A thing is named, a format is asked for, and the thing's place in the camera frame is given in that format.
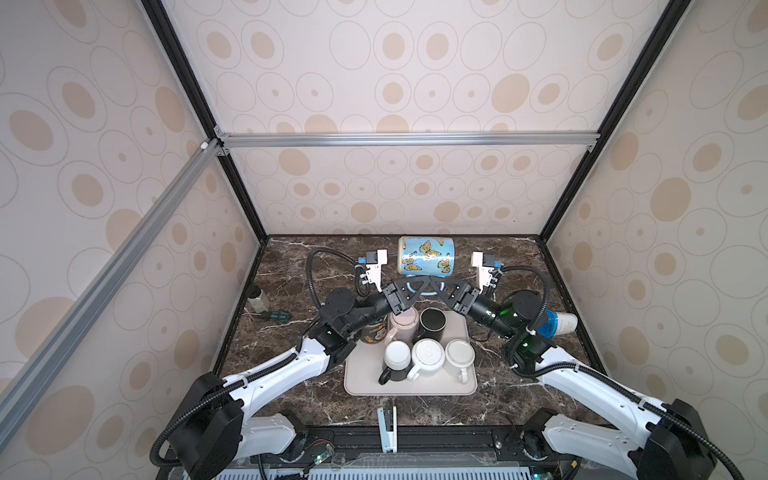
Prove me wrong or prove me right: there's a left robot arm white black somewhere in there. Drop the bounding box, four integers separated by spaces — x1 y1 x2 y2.
149 275 444 479

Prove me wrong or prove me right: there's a black white mug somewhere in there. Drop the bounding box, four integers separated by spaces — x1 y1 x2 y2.
378 340 412 385

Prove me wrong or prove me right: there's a blue white plastic bottle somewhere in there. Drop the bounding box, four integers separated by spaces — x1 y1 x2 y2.
537 310 579 339

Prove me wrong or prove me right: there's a plain white mug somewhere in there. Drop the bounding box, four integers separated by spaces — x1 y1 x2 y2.
444 339 475 384

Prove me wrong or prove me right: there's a small black mug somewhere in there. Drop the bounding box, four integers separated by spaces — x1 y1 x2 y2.
415 307 447 342

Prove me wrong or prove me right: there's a blue butterfly mug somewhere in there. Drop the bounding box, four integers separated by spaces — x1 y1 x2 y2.
396 236 456 278

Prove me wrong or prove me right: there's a white ribbed-base mug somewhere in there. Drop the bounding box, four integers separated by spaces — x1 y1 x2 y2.
406 339 445 381

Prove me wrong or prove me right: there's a black skull mug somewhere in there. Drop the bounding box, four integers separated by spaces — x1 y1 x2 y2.
359 317 389 344

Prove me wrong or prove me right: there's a pink iridescent mug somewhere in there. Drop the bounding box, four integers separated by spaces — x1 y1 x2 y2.
384 307 419 346

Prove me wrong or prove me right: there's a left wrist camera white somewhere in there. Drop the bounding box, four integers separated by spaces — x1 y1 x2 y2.
356 249 388 292

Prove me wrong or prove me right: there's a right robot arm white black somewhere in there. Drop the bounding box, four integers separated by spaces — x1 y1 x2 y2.
424 277 743 479

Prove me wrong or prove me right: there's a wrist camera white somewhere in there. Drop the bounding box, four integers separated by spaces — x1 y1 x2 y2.
471 251 503 290
356 249 388 292

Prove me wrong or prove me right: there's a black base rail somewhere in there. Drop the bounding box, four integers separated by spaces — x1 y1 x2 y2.
154 423 673 480

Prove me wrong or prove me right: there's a green handled screwdriver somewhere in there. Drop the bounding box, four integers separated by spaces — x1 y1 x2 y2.
261 310 293 324

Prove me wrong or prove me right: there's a horizontal aluminium frame bar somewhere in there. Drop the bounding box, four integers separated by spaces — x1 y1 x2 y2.
220 130 600 150

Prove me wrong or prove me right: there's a beige rectangular tray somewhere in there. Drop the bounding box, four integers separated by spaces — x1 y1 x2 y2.
343 309 479 397

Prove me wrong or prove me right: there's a white blue clip stand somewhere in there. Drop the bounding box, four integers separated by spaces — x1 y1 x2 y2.
377 406 398 453

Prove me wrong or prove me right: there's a left diagonal aluminium bar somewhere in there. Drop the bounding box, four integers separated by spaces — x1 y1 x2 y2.
0 139 224 451

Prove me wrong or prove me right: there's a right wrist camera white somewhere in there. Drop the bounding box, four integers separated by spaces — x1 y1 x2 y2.
471 251 503 290

